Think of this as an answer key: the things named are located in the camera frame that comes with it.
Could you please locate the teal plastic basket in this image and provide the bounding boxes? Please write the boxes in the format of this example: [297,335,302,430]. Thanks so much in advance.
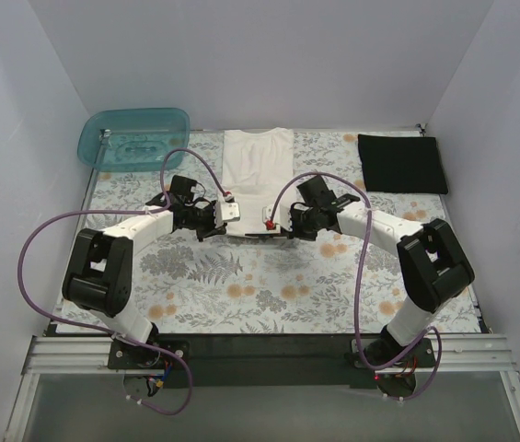
[76,108,190,173]

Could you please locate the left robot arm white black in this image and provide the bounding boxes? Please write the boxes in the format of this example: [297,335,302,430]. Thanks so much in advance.
[62,175,240,368]

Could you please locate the white t shirt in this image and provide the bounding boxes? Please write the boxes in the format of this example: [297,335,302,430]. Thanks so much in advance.
[222,128,295,237]

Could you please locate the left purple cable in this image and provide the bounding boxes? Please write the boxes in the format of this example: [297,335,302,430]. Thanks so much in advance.
[16,149,234,415]

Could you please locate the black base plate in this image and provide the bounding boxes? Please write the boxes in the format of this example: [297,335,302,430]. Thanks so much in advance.
[107,334,435,390]

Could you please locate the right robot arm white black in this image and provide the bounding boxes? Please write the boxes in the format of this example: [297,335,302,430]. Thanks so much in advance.
[241,172,475,369]

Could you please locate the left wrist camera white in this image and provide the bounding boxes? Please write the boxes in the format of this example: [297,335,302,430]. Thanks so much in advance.
[214,192,240,227]

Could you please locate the floral table mat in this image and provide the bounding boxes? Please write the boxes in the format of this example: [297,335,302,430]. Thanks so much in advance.
[54,131,484,335]

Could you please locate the aluminium frame rail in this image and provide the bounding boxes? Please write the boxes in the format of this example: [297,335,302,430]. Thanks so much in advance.
[5,333,520,441]

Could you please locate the folded black t shirt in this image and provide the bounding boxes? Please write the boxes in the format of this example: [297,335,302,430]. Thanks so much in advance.
[357,134,448,194]

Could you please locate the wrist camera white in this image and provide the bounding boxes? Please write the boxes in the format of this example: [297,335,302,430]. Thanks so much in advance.
[262,204,291,234]
[214,192,240,227]

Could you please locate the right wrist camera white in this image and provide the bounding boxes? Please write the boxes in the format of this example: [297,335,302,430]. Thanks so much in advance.
[262,204,291,234]

